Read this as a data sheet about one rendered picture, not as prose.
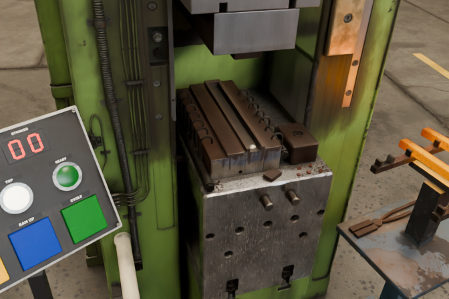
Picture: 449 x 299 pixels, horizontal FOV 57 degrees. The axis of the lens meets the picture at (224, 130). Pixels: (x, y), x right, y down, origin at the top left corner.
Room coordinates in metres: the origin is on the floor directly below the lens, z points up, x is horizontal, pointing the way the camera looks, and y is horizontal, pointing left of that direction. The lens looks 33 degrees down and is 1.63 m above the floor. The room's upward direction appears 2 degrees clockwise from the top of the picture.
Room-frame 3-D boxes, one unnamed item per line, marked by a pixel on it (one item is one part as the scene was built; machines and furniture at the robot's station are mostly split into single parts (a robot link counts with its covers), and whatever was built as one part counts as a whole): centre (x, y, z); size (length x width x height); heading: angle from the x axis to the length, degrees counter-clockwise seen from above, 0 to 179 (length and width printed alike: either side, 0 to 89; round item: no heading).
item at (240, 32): (1.10, 0.01, 1.32); 0.42 x 0.20 x 0.10; 19
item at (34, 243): (0.55, 0.35, 1.01); 0.07 x 0.05 x 0.07; 134
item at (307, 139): (1.01, -0.21, 0.95); 0.12 x 0.08 x 0.06; 19
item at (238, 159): (1.10, 0.01, 0.96); 0.42 x 0.20 x 0.09; 19
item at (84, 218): (0.62, 0.28, 1.01); 0.07 x 0.05 x 0.07; 134
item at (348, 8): (1.12, -0.32, 1.27); 0.09 x 0.02 x 0.17; 109
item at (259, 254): (1.12, -0.04, 0.69); 0.56 x 0.38 x 0.45; 19
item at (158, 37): (0.98, 0.17, 1.24); 0.03 x 0.03 x 0.07; 19
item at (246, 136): (1.10, -0.02, 0.99); 0.42 x 0.05 x 0.01; 19
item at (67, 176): (0.65, 0.31, 1.09); 0.05 x 0.03 x 0.04; 109
